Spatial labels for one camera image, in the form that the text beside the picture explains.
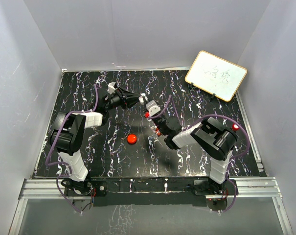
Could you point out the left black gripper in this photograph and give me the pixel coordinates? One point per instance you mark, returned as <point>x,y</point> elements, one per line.
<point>129,100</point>

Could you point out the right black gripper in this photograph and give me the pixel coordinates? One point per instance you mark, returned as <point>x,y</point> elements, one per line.
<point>146,102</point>

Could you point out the white earbud charging case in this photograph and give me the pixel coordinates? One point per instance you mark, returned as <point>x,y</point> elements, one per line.
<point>141,99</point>

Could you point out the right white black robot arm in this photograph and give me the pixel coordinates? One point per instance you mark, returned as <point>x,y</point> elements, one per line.
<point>213,137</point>

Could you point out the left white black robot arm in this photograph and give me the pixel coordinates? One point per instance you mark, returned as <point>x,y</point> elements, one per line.
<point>68,128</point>

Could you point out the red earbud charging case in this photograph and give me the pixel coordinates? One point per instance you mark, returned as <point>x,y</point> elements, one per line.
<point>132,139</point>

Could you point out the red emergency stop button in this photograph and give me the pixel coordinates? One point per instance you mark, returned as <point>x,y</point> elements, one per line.
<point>235,127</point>

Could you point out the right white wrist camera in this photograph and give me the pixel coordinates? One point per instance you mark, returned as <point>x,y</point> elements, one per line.
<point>154,110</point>

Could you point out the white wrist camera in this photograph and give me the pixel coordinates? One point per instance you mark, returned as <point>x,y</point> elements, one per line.
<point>111,87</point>
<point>154,110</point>

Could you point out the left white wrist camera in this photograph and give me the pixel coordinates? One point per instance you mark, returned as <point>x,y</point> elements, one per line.
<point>111,87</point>

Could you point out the small whiteboard yellow frame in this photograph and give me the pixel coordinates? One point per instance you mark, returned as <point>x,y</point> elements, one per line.
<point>215,75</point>

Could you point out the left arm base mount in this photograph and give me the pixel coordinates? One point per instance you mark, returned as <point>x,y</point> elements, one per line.
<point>87,188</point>

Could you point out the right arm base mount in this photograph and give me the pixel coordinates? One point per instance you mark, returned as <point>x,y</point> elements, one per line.
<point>209,187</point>

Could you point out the aluminium front rail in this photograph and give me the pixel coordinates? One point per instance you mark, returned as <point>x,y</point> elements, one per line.
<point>247,187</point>

